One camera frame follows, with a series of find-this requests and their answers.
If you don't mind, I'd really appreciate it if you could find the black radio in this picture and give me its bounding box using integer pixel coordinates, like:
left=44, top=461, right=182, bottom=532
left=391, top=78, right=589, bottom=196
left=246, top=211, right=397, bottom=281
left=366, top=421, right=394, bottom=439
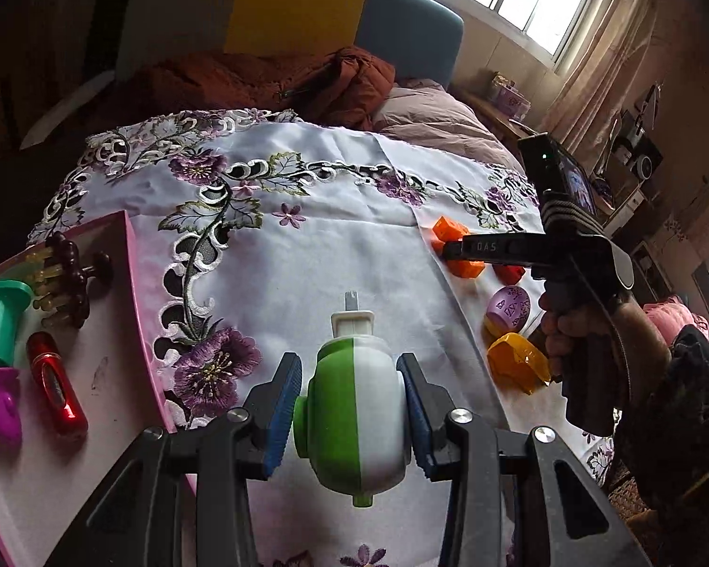
left=608, top=109, right=666, bottom=181

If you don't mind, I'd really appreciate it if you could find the brown padded jacket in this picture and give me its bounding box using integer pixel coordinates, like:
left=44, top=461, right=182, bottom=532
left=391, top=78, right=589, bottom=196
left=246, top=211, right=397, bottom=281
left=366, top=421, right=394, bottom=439
left=124, top=47, right=397, bottom=131

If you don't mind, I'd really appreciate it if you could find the purple plastic mold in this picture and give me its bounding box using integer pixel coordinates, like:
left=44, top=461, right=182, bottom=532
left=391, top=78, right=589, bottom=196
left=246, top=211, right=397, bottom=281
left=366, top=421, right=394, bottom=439
left=0, top=366, right=25, bottom=455

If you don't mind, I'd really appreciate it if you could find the person's right hand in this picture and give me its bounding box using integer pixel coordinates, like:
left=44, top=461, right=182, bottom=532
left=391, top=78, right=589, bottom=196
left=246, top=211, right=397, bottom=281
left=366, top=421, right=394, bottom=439
left=537, top=292, right=571, bottom=384

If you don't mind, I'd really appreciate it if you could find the pink cloth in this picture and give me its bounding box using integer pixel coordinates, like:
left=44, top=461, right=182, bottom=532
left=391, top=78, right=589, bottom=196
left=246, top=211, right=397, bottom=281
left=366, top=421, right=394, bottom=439
left=644, top=301, right=709, bottom=344

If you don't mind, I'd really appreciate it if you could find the white floral embroidered tablecloth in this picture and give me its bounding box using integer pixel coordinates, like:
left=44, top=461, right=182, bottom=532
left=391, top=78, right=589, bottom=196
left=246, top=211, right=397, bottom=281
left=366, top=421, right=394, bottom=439
left=26, top=107, right=615, bottom=567

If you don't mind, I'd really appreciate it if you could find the orange plastic block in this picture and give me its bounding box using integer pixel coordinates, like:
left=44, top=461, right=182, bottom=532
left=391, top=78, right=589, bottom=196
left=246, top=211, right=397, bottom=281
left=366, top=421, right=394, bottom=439
left=449, top=257, right=485, bottom=280
left=432, top=215, right=470, bottom=249

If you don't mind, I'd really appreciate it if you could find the green plastic mold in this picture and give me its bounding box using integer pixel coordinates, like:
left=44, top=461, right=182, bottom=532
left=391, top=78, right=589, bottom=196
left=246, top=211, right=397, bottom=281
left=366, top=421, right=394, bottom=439
left=0, top=280, right=36, bottom=367

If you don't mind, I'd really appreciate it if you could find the purple plastic egg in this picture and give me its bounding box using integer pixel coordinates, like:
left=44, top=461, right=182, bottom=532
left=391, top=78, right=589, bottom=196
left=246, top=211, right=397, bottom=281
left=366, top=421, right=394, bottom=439
left=484, top=285, right=533, bottom=337

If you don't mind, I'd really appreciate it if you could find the yellow-orange plastic shell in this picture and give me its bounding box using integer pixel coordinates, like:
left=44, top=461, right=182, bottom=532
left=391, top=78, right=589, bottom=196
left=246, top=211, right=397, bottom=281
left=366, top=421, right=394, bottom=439
left=487, top=332, right=552, bottom=395

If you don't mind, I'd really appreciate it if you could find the grey yellow blue headboard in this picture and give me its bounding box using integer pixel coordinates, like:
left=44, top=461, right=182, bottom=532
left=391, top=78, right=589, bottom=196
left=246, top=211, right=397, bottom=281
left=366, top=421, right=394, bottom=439
left=115, top=0, right=465, bottom=89

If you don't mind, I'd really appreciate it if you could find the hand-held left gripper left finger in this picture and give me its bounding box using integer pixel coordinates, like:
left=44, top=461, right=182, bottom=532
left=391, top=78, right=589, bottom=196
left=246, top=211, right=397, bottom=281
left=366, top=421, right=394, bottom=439
left=44, top=352, right=304, bottom=567

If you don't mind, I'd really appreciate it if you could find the green and white plastic toy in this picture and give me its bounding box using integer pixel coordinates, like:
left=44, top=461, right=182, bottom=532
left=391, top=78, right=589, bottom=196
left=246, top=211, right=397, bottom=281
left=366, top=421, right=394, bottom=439
left=292, top=291, right=415, bottom=507

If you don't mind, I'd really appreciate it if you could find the purple gift box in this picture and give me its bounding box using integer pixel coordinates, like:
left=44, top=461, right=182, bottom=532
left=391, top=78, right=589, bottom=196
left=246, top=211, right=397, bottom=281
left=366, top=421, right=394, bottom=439
left=487, top=72, right=533, bottom=122

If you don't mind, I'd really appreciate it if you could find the beige curtain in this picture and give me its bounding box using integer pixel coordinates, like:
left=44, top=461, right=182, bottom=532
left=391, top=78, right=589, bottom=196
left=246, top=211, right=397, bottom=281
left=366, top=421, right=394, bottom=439
left=552, top=0, right=657, bottom=155

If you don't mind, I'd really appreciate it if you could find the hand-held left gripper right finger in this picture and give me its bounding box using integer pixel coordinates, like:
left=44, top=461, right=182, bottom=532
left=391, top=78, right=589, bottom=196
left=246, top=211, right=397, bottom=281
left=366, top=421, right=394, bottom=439
left=397, top=354, right=654, bottom=567

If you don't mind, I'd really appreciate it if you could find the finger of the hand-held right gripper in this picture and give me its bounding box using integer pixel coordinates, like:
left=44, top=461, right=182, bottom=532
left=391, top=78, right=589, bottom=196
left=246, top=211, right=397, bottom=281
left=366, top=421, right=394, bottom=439
left=440, top=233, right=547, bottom=266

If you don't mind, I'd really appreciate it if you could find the red metallic bottle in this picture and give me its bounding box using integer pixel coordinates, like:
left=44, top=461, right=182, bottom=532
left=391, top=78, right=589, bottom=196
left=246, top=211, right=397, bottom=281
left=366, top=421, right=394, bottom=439
left=26, top=331, right=88, bottom=435

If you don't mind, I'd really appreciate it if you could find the person's right forearm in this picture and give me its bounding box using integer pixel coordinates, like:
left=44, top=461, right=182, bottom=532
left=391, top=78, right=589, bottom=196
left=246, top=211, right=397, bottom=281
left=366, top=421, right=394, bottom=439
left=614, top=295, right=709, bottom=521

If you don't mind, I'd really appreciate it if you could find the wooden bedside shelf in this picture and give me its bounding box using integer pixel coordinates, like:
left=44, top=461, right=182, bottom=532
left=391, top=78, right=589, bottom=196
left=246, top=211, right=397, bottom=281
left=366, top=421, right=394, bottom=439
left=467, top=94, right=545, bottom=148

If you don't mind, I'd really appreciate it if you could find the pink cardboard box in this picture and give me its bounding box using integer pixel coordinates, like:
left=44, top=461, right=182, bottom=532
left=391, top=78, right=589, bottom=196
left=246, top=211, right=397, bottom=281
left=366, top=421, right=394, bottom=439
left=0, top=211, right=197, bottom=567

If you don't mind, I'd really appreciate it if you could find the pale pink quilt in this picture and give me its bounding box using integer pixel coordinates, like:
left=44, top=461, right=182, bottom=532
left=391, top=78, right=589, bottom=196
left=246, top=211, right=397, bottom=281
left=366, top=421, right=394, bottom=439
left=372, top=78, right=521, bottom=169

